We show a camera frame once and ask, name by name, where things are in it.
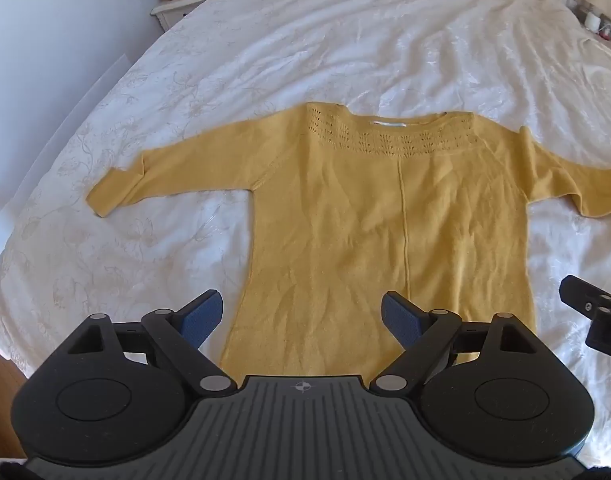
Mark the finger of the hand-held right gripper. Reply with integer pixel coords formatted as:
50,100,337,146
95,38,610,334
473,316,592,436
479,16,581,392
559,275,611,319

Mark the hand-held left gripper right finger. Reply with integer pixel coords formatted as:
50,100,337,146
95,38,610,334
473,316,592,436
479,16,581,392
369,290,541,394

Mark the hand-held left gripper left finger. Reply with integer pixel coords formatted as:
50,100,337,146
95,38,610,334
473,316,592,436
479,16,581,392
66,288,239,395

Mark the yellow knit sweater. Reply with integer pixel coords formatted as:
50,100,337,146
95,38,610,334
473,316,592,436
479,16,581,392
87,102,611,378

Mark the white embroidered bedspread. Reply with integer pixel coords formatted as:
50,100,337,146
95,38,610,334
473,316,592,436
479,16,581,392
0,0,611,466

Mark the cream bedside table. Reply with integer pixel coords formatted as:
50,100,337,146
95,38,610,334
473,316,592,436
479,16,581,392
152,0,246,33

